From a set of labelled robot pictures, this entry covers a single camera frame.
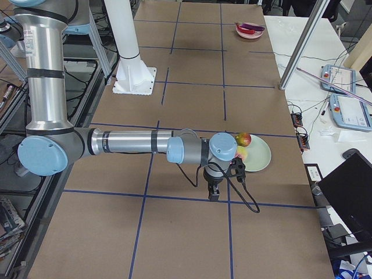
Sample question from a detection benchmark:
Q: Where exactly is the purple eggplant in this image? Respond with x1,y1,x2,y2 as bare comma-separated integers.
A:
236,23,265,31

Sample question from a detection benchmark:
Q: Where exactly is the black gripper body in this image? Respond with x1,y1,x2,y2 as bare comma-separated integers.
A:
203,170,224,189

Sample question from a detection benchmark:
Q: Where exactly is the pink plate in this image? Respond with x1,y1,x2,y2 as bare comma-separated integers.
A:
235,23,265,40

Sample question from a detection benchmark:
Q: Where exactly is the near teach pendant tablet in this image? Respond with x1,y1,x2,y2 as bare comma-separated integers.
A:
329,94,371,131

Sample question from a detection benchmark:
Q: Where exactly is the red chili pepper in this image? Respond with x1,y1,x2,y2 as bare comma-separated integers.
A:
236,25,256,35

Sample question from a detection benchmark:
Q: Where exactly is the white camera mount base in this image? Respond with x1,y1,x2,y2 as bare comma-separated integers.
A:
105,0,157,95

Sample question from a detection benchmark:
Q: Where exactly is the teach pendant tablet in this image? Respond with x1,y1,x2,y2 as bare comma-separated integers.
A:
329,94,371,131
321,64,357,94

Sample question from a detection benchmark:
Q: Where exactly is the aluminium frame post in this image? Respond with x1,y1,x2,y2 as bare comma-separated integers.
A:
278,0,330,90

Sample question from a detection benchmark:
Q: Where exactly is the green plate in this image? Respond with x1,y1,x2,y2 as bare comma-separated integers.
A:
244,135,271,172

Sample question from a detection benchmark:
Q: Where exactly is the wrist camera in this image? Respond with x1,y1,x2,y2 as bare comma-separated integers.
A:
226,157,246,184

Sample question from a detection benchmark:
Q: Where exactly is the green peach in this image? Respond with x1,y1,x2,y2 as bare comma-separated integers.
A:
235,146,248,162

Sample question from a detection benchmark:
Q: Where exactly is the reacher grabber stick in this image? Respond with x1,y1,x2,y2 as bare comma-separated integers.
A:
296,67,372,106

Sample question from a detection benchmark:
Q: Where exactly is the red pomegranate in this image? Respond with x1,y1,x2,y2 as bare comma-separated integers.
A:
235,133,252,147

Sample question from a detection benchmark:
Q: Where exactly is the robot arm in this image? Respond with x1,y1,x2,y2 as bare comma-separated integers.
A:
14,1,238,201
1,1,90,53

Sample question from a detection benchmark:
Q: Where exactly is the black laptop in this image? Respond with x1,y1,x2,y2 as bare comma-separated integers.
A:
319,153,371,242

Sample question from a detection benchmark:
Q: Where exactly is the far teach pendant tablet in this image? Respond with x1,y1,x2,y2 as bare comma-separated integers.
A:
321,64,357,94

